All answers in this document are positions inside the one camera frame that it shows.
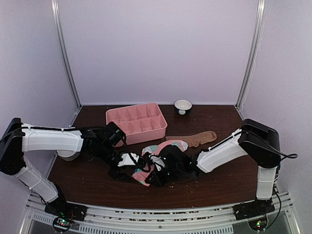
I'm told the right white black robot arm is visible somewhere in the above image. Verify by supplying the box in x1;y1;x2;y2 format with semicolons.
145;119;298;215

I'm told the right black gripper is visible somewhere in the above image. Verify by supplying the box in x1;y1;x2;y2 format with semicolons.
145;165;183;189

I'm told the pink patterned sock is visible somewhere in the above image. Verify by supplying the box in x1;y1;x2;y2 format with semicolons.
131;139;188;187

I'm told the aluminium frame post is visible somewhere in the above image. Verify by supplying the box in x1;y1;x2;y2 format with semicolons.
50;0;82;109
235;0;267;112

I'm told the tan brown sock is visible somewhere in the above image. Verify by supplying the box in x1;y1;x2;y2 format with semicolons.
165;131;217;147

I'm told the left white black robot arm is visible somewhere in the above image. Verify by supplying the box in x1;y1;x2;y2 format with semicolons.
0;118;139;216

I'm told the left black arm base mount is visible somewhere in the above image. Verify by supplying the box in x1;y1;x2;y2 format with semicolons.
44;201;87;233

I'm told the white fluted bowl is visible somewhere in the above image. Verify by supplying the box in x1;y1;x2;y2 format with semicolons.
56;151;80;161

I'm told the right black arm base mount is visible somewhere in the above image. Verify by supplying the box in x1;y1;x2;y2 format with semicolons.
233;200;275;232

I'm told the pink divided organizer tray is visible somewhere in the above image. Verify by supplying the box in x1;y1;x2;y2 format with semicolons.
106;103;168;145

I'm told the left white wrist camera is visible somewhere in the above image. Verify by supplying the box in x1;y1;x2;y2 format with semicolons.
118;153;139;167

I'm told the black white ceramic bowl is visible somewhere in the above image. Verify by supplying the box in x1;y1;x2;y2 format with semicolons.
174;99;193;116

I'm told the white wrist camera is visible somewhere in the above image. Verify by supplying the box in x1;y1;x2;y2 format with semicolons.
118;153;139;167
149;155;168;172

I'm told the left aluminium frame post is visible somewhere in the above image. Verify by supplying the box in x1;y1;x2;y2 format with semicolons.
50;0;82;109

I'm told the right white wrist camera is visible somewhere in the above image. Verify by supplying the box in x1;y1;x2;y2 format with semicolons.
149;155;168;172

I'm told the right aluminium frame post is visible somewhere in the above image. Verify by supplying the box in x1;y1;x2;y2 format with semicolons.
235;0;267;112

